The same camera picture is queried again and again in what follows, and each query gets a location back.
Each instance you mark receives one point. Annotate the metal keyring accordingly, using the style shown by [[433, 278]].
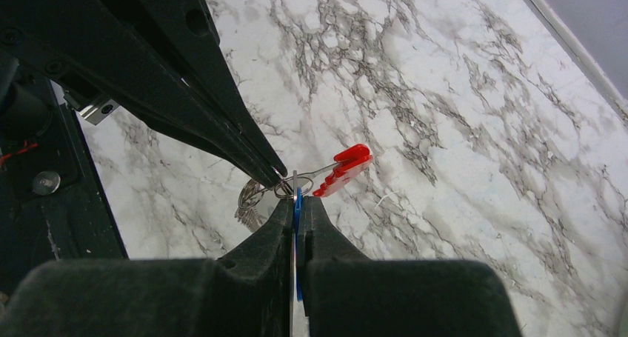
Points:
[[305, 181]]

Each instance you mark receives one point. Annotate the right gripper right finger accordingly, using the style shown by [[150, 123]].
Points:
[[345, 293]]

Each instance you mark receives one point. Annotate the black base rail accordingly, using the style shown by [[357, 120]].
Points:
[[53, 205]]

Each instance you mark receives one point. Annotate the red key tag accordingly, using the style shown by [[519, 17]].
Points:
[[348, 165]]

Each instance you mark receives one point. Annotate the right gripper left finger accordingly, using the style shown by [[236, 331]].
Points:
[[246, 292]]

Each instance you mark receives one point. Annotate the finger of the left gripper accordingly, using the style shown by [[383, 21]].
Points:
[[183, 37], [83, 47]]

